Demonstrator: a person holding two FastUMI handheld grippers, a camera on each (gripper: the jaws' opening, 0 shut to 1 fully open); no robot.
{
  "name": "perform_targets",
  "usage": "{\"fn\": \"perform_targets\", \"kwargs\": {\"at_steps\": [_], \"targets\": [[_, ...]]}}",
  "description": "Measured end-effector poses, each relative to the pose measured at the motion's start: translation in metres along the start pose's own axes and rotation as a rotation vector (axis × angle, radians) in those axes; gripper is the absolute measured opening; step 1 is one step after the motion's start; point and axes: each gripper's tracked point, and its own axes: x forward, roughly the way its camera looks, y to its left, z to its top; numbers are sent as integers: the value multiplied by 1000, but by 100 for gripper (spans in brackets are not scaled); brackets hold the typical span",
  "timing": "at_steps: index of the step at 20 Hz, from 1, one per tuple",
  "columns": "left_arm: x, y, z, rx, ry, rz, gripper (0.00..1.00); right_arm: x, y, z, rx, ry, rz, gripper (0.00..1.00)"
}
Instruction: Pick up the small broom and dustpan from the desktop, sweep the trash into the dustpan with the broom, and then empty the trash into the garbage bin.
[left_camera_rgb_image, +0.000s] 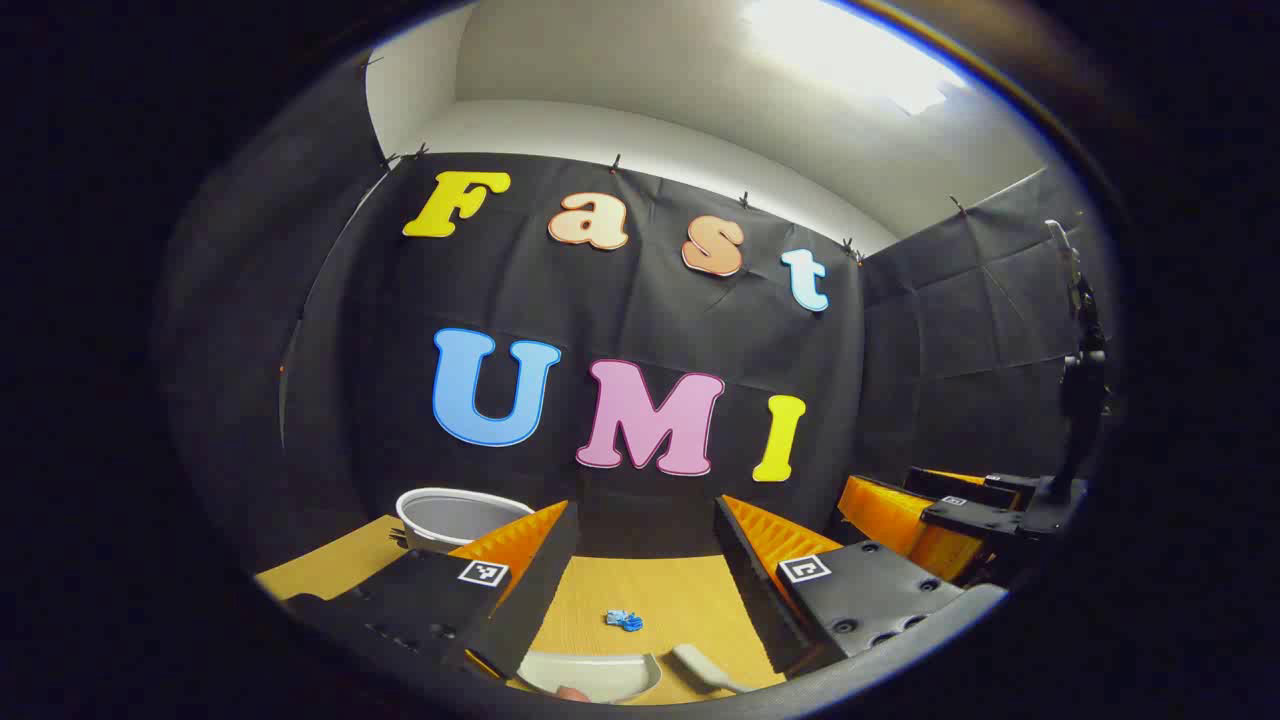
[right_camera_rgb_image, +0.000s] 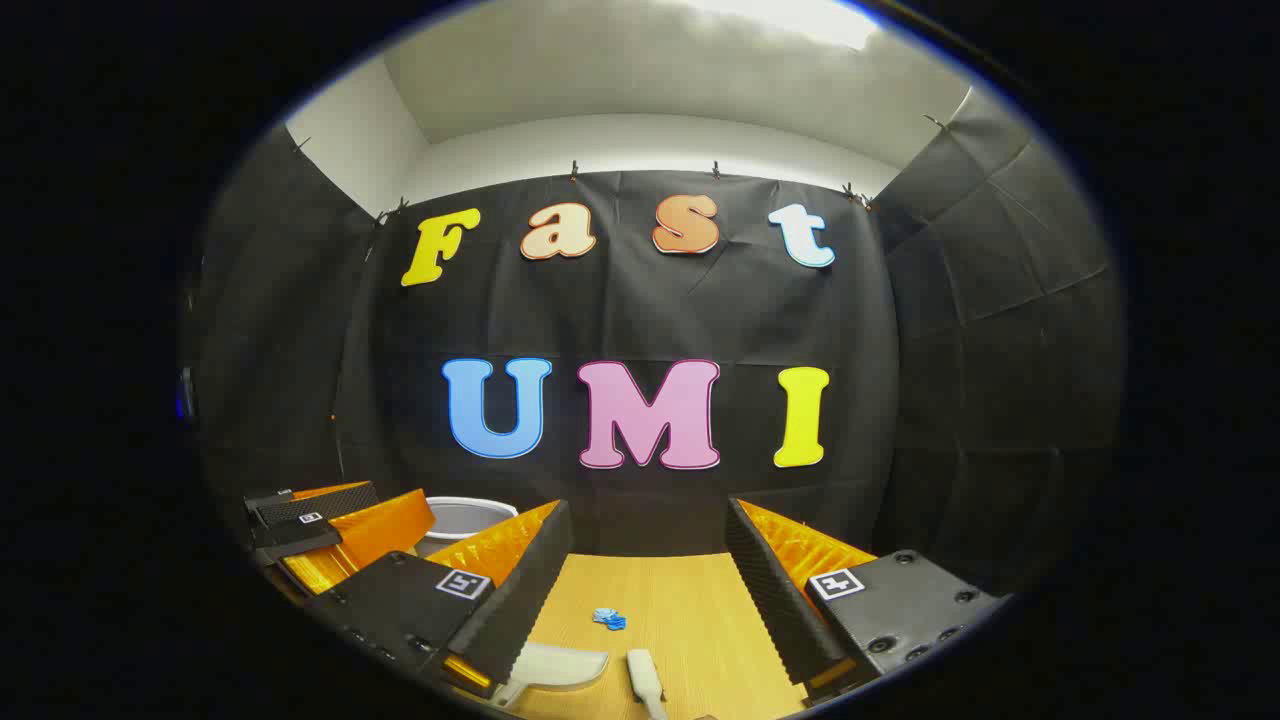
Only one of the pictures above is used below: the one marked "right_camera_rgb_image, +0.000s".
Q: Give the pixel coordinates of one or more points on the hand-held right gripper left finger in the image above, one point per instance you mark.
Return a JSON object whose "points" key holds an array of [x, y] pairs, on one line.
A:
{"points": [[520, 600]]}

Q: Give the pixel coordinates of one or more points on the small grey broom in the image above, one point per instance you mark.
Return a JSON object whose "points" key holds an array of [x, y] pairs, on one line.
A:
{"points": [[645, 680]]}

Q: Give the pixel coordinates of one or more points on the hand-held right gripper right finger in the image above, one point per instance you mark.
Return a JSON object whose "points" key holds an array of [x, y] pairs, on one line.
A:
{"points": [[780, 600]]}

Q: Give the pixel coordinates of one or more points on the dark blue paper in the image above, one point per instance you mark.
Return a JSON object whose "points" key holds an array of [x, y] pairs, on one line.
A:
{"points": [[616, 624]]}

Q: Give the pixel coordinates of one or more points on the grey dustpan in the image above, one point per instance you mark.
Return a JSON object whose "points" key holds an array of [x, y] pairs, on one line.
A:
{"points": [[560, 665]]}

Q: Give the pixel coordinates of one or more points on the white garbage bin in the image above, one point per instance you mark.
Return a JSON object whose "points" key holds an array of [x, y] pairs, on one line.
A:
{"points": [[470, 518]]}

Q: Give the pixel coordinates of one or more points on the ceiling light panel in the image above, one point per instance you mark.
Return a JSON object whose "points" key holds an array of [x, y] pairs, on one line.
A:
{"points": [[800, 18]]}

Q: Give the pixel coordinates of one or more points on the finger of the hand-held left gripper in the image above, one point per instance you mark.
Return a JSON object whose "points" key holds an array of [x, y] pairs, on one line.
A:
{"points": [[365, 540], [300, 508]]}

